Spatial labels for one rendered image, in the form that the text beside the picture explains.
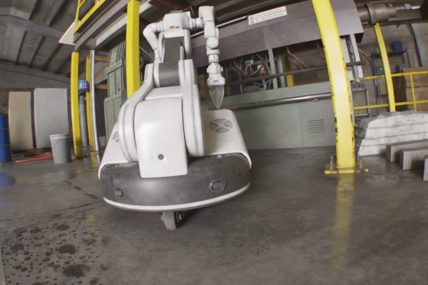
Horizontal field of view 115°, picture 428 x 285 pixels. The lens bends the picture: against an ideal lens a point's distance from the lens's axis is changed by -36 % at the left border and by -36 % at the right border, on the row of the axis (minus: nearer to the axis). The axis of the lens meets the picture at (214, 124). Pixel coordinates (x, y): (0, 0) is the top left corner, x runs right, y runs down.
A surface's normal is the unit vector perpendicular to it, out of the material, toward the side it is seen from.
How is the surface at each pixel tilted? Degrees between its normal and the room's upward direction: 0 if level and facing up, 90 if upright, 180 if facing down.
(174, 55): 50
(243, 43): 90
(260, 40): 90
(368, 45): 90
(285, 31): 90
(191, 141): 111
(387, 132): 66
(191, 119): 75
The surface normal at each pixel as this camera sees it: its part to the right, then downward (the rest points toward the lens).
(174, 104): 0.14, -0.71
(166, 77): 0.09, 0.22
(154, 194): 0.02, 0.00
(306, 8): -0.55, -0.15
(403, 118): -0.37, -0.35
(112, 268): -0.10, -1.00
